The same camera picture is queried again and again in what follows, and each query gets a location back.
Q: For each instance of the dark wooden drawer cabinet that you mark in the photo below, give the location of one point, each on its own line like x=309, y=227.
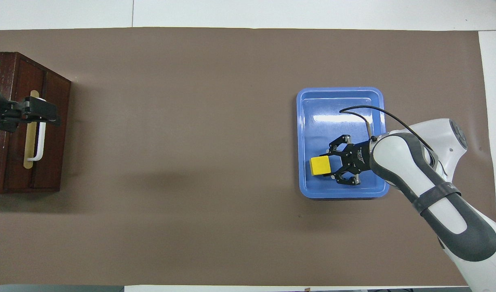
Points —
x=4, y=73

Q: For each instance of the brown table mat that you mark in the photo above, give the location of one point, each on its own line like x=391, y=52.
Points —
x=191, y=182

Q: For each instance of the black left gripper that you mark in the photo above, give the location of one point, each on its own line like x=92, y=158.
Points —
x=2, y=113

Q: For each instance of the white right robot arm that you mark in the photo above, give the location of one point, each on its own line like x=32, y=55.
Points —
x=438, y=194

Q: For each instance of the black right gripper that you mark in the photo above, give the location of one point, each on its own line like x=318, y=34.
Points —
x=357, y=158

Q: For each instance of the blue plastic tray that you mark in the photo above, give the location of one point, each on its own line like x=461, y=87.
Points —
x=341, y=121

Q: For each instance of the yellow cube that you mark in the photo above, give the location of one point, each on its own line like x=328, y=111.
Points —
x=320, y=166

